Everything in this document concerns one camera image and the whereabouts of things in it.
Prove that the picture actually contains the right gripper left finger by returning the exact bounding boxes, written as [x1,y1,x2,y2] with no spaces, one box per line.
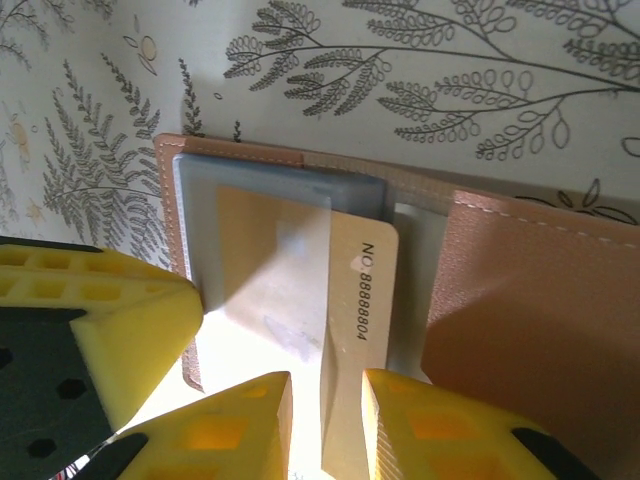
[84,370,294,480]

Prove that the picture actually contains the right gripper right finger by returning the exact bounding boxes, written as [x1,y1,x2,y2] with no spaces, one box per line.
[362,368,601,480]

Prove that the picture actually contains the gold credit card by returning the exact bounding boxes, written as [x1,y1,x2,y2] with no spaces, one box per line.
[215,183,401,476]

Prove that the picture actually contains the floral tablecloth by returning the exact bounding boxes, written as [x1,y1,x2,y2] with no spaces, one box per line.
[0,0,640,251]

